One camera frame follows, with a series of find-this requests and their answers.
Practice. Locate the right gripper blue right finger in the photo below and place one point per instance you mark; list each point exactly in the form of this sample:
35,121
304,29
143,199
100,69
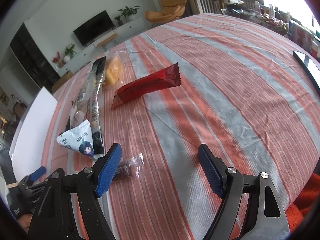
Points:
265,217

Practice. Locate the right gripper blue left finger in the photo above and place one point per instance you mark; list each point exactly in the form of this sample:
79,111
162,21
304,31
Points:
53,217

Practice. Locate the white triangular snack packet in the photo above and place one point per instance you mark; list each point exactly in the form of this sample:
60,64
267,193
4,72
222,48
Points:
78,139

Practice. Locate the dark brown sausage snack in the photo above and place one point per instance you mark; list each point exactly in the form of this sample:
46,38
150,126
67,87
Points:
130,168

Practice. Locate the long black snack stick packet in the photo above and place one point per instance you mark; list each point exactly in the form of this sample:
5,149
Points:
97,82

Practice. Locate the clear packet of brown snacks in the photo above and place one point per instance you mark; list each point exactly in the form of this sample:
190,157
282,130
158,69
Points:
80,104

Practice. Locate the bread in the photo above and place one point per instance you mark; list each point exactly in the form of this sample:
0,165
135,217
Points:
113,69

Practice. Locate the red snack packet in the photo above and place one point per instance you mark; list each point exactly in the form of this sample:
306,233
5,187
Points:
160,80

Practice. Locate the white board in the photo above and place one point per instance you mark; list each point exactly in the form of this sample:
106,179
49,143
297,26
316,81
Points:
28,142

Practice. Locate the dark display cabinet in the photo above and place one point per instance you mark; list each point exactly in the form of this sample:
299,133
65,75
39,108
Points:
32,59

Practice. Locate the red flower vase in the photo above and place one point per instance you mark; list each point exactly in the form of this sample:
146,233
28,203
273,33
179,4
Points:
57,59

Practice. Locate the small potted plant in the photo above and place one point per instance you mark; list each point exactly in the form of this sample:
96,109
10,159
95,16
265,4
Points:
69,52

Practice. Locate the black smartphone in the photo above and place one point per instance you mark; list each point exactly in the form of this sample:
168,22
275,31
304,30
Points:
310,68

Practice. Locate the white tv cabinet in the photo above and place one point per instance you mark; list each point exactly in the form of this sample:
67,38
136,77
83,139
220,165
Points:
90,53

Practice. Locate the wooden stool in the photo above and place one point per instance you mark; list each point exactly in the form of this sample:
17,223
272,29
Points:
103,43

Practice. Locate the black television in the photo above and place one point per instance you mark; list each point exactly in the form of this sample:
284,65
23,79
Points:
94,27

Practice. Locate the green potted plant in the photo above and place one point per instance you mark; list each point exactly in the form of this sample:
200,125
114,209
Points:
129,13

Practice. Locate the orange lounge chair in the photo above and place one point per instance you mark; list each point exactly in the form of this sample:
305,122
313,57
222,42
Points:
171,10

